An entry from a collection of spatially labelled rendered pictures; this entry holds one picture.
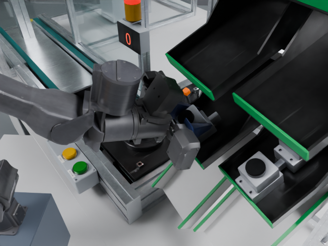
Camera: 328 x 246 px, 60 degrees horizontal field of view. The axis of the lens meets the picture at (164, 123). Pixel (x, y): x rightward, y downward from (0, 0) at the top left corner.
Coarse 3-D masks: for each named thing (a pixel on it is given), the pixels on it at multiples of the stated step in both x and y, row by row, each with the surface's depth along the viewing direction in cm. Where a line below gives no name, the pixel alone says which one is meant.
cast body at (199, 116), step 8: (192, 104) 53; (184, 112) 52; (192, 112) 52; (200, 112) 55; (216, 112) 55; (176, 120) 53; (192, 120) 51; (200, 120) 51; (208, 120) 54; (216, 120) 55; (200, 136) 54; (208, 136) 55
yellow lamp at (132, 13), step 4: (124, 4) 84; (128, 4) 83; (136, 4) 83; (140, 4) 84; (124, 8) 85; (128, 8) 84; (132, 8) 83; (136, 8) 84; (140, 8) 85; (128, 12) 84; (132, 12) 84; (136, 12) 84; (140, 12) 86; (128, 16) 85; (132, 16) 85; (136, 16) 85; (140, 16) 86; (128, 20) 86; (132, 20) 86; (136, 20) 86
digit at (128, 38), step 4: (124, 28) 89; (124, 32) 90; (128, 32) 89; (124, 36) 91; (128, 36) 90; (124, 40) 93; (128, 40) 91; (128, 44) 92; (132, 44) 90; (132, 48) 91
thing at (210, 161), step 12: (252, 72) 61; (240, 84) 60; (204, 96) 60; (228, 96) 60; (204, 108) 60; (216, 108) 59; (228, 108) 58; (240, 108) 57; (228, 120) 57; (240, 120) 56; (252, 120) 51; (216, 132) 56; (228, 132) 55; (240, 132) 51; (204, 144) 56; (216, 144) 55; (228, 144) 52; (204, 156) 54; (216, 156) 52; (204, 168) 53
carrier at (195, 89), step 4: (192, 84) 112; (188, 88) 110; (196, 88) 104; (192, 92) 105; (196, 92) 104; (184, 96) 103; (192, 96) 103; (196, 96) 103; (184, 100) 101; (192, 100) 101
